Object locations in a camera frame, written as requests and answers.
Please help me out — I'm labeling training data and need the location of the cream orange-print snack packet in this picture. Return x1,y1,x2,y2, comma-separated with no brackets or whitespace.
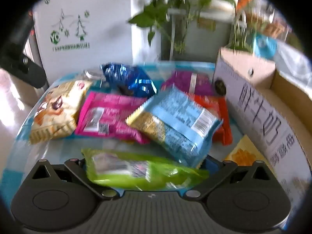
29,80,92,144

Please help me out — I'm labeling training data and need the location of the light blue snack packet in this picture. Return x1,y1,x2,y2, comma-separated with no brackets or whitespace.
125,86,223,168

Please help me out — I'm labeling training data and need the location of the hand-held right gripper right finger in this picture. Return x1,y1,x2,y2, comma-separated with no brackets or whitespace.
182,155,276,199

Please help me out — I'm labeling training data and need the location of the cardboard box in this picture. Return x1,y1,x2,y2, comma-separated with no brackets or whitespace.
212,46,312,222

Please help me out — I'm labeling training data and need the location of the blue checkered tablecloth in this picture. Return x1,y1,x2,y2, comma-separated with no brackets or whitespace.
0,62,246,200

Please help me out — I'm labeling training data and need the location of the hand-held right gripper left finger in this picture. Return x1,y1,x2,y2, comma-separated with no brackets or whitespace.
26,158,123,199

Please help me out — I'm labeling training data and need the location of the dark blue foil snack packet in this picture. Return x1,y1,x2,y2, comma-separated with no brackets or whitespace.
100,62,158,98

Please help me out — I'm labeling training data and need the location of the yellow snack packet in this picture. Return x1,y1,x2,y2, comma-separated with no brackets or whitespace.
223,135,269,166

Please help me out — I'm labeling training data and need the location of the green snack packet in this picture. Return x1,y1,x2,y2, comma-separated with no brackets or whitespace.
82,148,210,191

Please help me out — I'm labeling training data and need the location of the green pothos plant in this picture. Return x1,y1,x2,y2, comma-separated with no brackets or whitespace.
128,0,255,54

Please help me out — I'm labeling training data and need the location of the purple snack packet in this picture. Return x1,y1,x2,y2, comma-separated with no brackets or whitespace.
161,70,216,97

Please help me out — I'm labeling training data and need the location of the orange snack packet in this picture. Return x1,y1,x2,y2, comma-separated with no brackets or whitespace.
192,94,233,145

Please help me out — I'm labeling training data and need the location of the white tree-print carton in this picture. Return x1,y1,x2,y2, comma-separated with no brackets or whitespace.
32,0,133,83

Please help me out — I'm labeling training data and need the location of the pink snack packet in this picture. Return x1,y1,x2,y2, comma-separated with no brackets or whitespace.
74,91,150,144

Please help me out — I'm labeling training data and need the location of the wicker basket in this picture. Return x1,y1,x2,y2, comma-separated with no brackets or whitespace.
246,12,290,38

